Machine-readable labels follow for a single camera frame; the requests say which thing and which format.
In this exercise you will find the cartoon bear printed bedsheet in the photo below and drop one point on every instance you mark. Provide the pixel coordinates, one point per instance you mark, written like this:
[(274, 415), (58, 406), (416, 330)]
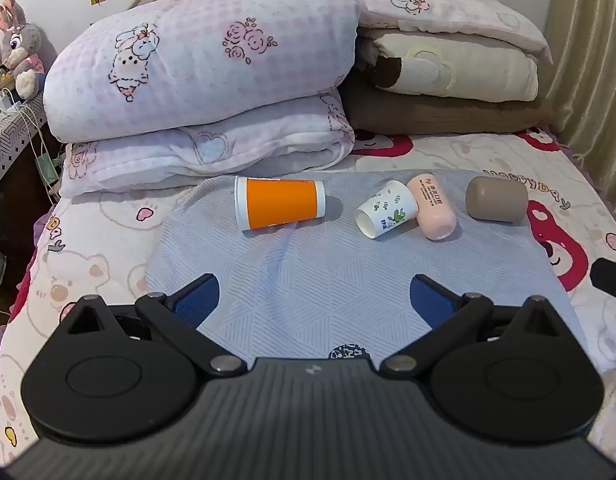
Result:
[(93, 265)]

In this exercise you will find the pink bear-print pillow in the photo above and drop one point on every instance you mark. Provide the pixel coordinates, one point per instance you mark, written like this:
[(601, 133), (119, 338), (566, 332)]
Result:
[(437, 2)]

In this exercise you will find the beige curtain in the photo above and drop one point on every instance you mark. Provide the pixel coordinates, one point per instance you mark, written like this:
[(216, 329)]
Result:
[(587, 60)]

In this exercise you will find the patterned bedside table cloth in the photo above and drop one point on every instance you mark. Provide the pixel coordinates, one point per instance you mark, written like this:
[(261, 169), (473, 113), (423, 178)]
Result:
[(5, 147)]

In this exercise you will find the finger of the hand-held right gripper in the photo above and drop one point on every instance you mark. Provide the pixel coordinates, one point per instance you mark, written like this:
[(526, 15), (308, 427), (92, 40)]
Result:
[(607, 277)]

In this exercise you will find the brown pillow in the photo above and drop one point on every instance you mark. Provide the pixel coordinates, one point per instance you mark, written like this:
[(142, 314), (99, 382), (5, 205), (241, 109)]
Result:
[(437, 115)]

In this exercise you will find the grey plush rabbit toy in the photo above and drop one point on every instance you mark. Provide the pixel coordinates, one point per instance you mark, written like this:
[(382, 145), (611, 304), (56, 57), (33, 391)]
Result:
[(20, 42)]

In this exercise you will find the white leaf-print paper cup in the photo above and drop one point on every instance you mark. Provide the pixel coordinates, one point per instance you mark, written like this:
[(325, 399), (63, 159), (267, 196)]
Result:
[(387, 208)]

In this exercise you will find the light grey quilted mat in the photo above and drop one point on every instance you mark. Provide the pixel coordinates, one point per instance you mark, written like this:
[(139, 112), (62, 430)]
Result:
[(308, 280)]

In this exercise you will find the green face mask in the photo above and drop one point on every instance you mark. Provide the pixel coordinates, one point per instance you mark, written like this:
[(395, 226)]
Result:
[(48, 170)]

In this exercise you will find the beige folded blanket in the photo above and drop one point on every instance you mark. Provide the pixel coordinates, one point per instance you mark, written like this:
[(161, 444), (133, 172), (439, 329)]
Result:
[(482, 72)]

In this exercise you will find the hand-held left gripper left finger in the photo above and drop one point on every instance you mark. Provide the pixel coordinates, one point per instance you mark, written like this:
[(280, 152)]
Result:
[(199, 299)]

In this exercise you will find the orange and white cup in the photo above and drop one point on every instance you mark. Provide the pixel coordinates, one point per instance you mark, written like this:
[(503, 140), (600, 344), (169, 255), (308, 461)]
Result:
[(280, 203)]

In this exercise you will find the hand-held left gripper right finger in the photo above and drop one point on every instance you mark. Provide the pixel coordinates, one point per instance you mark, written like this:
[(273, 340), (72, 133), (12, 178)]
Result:
[(430, 301)]

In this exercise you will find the grey-brown cup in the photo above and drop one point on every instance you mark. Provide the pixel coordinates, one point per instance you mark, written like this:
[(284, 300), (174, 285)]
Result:
[(495, 199)]

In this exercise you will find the pink cup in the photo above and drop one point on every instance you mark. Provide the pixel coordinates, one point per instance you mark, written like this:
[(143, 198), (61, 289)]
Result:
[(432, 205)]

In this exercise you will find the pink checked folded duvet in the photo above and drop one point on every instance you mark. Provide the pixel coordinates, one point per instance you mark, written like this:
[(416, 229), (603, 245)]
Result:
[(203, 60)]

